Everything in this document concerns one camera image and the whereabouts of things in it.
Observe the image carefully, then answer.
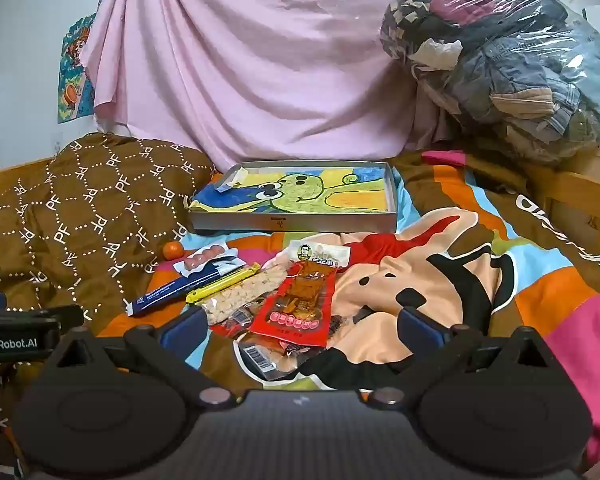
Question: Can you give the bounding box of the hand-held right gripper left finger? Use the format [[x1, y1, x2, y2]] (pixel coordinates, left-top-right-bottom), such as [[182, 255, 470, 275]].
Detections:
[[45, 305, 233, 408]]

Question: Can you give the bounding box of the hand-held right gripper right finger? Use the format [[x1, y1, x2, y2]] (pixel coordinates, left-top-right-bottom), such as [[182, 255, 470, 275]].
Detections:
[[367, 307, 556, 407]]

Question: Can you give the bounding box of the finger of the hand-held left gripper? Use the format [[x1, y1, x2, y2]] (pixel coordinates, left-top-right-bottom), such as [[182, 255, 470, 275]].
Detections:
[[0, 291, 85, 333]]

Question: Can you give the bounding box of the blue white snack packet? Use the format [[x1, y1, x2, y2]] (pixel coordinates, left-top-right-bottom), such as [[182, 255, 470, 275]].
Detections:
[[126, 260, 248, 317]]

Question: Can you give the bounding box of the yellow snack bar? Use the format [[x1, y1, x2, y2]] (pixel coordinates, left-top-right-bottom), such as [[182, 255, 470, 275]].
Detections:
[[186, 262, 262, 305]]

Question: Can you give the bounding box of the orange beige snack packet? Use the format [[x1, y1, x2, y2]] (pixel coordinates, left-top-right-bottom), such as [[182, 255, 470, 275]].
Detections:
[[200, 265, 287, 326]]

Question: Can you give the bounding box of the pink sausage packet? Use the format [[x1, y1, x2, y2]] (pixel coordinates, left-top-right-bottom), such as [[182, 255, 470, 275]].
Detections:
[[172, 241, 246, 277]]

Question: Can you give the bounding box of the quail egg packet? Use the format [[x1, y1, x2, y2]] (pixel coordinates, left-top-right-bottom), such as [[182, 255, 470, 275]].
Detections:
[[232, 332, 331, 383]]

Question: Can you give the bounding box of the red snack packet white header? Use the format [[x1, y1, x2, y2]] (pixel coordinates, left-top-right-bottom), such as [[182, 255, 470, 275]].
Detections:
[[250, 239, 352, 348]]

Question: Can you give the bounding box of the grey shallow tray box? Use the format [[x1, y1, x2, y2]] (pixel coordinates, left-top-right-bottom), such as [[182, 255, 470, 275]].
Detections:
[[187, 161, 398, 233]]

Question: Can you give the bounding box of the crumpled paper scrap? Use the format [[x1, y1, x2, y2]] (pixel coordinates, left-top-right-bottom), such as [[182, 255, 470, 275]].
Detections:
[[215, 167, 251, 195]]

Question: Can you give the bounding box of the dinosaur crayon drawing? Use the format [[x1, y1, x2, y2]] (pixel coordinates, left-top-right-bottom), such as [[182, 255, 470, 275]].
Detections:
[[190, 165, 393, 213]]

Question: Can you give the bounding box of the pink bed sheet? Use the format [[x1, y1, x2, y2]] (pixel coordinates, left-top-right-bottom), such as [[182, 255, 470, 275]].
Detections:
[[80, 0, 461, 173]]

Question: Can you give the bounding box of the clear bag of clothes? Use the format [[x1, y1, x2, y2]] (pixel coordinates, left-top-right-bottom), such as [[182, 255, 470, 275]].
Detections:
[[379, 0, 600, 166]]

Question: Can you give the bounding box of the wall poster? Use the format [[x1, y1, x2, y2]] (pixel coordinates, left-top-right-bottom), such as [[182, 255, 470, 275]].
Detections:
[[56, 0, 111, 123]]

